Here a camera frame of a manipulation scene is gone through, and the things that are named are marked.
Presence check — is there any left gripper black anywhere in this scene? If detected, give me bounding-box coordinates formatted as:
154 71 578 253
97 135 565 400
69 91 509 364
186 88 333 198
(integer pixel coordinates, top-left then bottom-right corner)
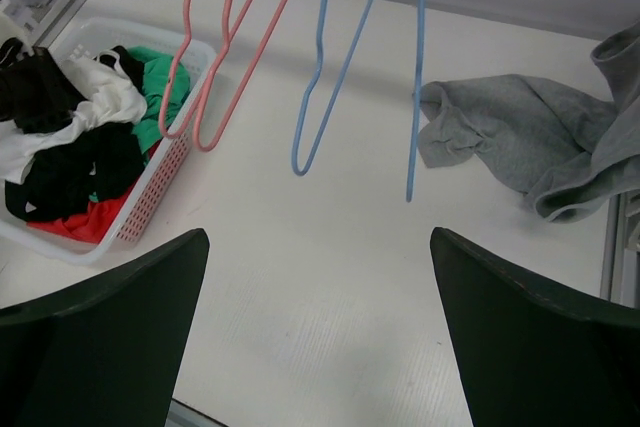
1 37 80 132

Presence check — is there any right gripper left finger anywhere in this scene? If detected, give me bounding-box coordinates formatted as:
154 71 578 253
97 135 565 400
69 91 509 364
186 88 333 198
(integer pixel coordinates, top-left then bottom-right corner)
1 229 209 426

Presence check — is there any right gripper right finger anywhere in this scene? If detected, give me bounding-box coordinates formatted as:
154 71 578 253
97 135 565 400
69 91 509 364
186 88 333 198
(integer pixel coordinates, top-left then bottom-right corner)
430 227 639 426

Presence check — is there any white tank top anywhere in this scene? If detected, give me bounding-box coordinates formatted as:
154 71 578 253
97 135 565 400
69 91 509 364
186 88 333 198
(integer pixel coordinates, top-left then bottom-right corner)
1 46 147 184

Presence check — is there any black tank top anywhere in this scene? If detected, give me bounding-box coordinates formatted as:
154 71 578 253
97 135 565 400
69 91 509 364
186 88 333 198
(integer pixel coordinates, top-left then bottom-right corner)
1 38 159 222

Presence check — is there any green tank top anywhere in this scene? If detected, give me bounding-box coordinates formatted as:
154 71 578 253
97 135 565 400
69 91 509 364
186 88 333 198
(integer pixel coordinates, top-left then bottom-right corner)
67 47 172 202

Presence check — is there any red tank top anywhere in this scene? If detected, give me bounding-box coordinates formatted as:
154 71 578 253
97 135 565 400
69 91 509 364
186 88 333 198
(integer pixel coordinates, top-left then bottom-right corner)
5 140 135 244

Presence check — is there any pink hanger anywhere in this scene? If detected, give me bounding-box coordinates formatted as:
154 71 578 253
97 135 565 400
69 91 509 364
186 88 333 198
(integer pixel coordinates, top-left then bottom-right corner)
157 0 254 140
192 0 314 152

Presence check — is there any grey tank top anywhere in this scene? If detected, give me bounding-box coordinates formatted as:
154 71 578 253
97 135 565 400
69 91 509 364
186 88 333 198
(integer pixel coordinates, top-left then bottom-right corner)
417 25 639 223

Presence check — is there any white plastic basket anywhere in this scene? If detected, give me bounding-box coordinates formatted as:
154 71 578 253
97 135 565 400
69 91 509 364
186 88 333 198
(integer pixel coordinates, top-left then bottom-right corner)
1 17 192 265

